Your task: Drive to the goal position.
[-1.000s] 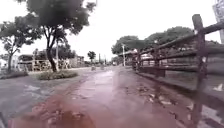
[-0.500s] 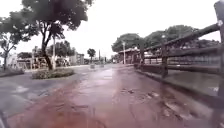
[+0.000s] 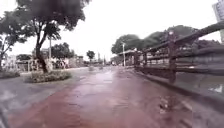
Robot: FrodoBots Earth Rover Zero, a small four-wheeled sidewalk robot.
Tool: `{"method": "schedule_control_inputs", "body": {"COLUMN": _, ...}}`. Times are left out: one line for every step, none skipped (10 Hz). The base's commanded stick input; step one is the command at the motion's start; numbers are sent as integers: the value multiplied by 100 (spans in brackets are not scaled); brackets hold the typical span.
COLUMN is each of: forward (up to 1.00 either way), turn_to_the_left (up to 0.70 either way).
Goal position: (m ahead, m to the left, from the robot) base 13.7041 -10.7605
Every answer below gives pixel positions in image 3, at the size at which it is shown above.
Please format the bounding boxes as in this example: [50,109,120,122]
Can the pale lamp pole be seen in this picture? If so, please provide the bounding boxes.
[121,42,127,68]

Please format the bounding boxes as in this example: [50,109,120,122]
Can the roofed shelter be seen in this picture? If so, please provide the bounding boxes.
[118,49,139,67]

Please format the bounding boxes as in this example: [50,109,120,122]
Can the small round tree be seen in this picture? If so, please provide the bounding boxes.
[86,49,96,65]

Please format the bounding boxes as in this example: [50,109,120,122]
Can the group of trees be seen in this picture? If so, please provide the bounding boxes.
[110,24,222,56]

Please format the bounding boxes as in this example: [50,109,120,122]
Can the red paved path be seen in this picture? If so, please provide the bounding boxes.
[6,66,201,128]

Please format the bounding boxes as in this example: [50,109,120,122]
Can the low buildings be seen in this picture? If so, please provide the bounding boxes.
[0,48,86,73]

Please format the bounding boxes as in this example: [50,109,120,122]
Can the broad green tree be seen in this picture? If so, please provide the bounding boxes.
[50,42,76,68]

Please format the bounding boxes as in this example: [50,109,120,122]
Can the dark wooden fence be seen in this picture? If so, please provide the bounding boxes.
[133,21,224,84]

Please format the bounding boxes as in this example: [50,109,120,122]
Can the low planted bed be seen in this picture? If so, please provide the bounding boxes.
[23,70,73,84]

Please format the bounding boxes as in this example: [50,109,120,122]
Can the large dark-trunked tree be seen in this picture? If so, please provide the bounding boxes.
[14,0,91,74]

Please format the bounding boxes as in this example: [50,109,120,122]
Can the water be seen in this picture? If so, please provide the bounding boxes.
[175,70,224,95]

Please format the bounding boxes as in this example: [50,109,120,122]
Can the grey pavement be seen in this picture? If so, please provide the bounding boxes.
[0,67,101,128]

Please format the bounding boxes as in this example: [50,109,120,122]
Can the grey kerb strip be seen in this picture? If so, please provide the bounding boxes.
[133,69,224,128]

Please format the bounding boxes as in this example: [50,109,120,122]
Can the tall pale building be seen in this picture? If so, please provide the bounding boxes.
[211,0,224,43]

